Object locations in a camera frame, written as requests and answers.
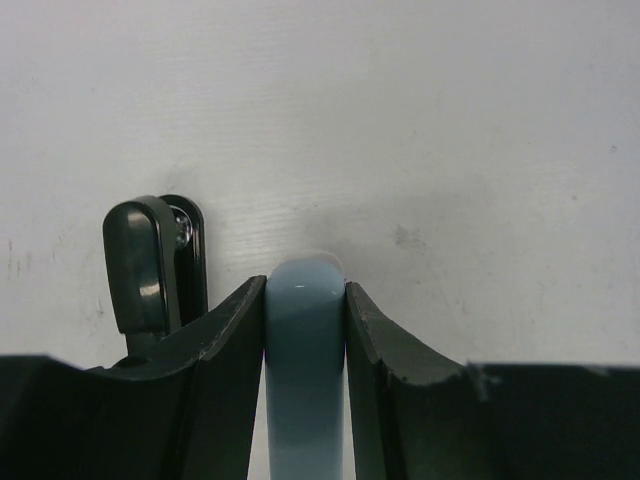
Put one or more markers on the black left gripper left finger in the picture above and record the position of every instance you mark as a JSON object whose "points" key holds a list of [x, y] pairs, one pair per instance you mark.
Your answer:
{"points": [[182, 409]]}

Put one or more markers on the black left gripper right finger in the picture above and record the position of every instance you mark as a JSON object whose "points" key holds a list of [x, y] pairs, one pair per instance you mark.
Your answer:
{"points": [[417, 414]]}

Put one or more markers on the black stapler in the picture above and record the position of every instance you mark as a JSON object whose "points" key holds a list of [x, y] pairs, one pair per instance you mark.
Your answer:
{"points": [[156, 267]]}

